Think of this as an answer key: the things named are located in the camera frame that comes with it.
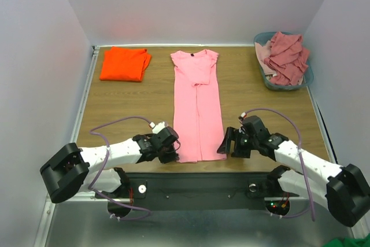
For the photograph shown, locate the light pink t shirt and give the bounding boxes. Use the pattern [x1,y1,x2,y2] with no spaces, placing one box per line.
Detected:
[171,49,227,163]

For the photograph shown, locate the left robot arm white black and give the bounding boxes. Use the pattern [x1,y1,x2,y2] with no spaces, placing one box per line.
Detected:
[40,123,179,204]

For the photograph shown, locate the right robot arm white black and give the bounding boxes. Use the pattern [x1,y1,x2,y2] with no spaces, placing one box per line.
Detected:
[217,116,369,227]

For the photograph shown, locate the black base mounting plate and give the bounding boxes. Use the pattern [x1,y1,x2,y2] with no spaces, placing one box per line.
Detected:
[95,172,283,221]

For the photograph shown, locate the blue plastic laundry basket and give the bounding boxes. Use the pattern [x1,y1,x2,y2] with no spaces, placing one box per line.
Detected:
[254,32,314,91]

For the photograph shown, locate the dusty rose t shirt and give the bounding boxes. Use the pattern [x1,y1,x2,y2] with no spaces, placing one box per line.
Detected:
[264,32,310,86]

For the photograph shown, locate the pale pink garment in basket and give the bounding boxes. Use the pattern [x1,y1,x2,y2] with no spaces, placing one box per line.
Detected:
[254,40,276,75]

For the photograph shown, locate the folded orange t shirt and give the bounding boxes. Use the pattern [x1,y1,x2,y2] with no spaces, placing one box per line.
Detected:
[99,47,151,82]

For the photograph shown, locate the green cloth at corner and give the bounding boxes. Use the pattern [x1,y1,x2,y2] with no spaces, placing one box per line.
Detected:
[323,237,369,247]

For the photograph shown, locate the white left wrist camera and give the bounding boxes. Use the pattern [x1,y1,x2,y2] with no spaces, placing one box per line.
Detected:
[149,121,168,134]

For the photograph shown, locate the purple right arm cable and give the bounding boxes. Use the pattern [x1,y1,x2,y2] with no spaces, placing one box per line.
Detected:
[244,108,317,222]

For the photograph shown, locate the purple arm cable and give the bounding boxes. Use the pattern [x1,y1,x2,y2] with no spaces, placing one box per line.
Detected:
[88,116,152,221]
[244,108,317,222]

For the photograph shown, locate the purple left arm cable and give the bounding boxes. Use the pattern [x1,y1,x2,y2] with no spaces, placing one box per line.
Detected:
[88,116,152,221]

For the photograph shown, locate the left aluminium frame rail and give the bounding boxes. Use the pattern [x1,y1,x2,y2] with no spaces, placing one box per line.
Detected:
[46,45,101,201]

